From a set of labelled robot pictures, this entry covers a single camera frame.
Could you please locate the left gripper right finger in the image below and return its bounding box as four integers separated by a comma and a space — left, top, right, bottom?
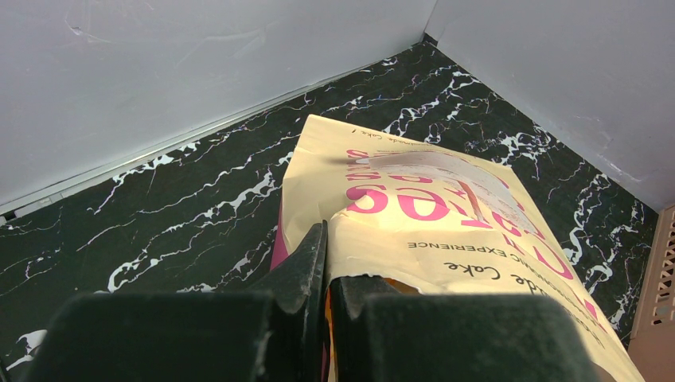
330, 276, 598, 381

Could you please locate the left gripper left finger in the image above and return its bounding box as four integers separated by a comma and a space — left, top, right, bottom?
25, 222, 328, 381

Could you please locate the orange desk file organizer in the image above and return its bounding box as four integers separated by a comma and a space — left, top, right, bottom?
628, 206, 674, 381

